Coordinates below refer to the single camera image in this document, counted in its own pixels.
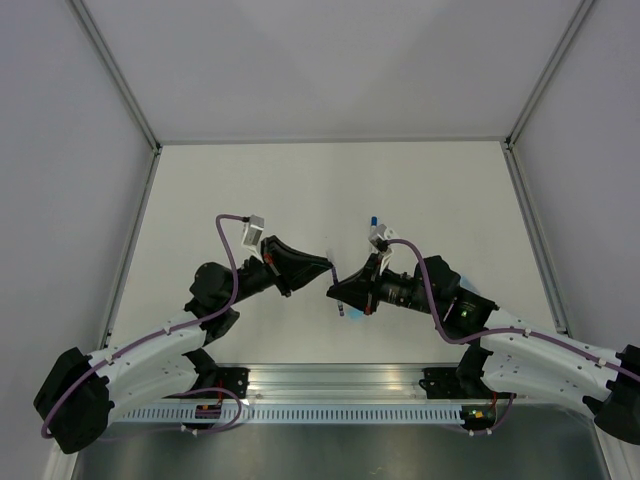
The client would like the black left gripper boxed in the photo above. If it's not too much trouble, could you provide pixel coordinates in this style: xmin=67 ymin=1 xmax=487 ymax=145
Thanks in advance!
xmin=224 ymin=236 xmax=333 ymax=307

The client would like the right aluminium frame post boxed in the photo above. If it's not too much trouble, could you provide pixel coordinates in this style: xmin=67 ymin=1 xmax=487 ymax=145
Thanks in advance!
xmin=503 ymin=0 xmax=599 ymax=151

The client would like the purple gel pen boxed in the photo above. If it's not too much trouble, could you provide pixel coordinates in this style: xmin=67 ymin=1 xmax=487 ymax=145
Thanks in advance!
xmin=329 ymin=267 xmax=346 ymax=319

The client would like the left aluminium frame post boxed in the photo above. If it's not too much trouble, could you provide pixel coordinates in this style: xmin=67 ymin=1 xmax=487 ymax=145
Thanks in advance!
xmin=67 ymin=0 xmax=162 ymax=154

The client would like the slotted cable duct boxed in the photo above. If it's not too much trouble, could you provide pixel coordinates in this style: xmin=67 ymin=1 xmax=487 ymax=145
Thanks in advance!
xmin=120 ymin=402 xmax=463 ymax=425

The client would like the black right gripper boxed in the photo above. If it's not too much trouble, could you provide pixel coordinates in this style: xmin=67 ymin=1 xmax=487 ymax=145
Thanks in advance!
xmin=328 ymin=252 xmax=440 ymax=316

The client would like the aluminium frame post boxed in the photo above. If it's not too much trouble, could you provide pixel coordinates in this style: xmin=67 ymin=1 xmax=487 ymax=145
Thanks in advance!
xmin=503 ymin=0 xmax=599 ymax=151
xmin=67 ymin=0 xmax=162 ymax=154

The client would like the light blue eraser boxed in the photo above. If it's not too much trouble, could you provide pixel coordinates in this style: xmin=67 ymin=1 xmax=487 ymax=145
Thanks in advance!
xmin=348 ymin=309 xmax=363 ymax=320

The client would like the light blue highlighter pen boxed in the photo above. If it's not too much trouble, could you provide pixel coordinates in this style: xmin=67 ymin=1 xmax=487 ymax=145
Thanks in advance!
xmin=460 ymin=276 xmax=477 ymax=292

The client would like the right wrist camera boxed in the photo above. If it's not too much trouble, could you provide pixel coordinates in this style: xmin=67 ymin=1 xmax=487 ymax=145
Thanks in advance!
xmin=368 ymin=224 xmax=397 ymax=272

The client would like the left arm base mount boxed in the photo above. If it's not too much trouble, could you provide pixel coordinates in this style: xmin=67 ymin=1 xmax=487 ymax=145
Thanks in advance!
xmin=185 ymin=349 xmax=250 ymax=399

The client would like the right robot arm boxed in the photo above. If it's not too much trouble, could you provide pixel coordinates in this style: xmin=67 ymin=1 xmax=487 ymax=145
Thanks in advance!
xmin=327 ymin=255 xmax=639 ymax=445

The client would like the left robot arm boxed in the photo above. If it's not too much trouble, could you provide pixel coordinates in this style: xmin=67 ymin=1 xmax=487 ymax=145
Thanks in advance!
xmin=33 ymin=236 xmax=332 ymax=454

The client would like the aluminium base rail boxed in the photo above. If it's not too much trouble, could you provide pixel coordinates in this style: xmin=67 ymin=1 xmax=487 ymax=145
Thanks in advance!
xmin=220 ymin=363 xmax=507 ymax=405

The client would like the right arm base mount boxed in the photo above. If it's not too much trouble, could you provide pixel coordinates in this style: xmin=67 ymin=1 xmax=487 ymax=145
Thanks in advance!
xmin=418 ymin=345 xmax=510 ymax=400

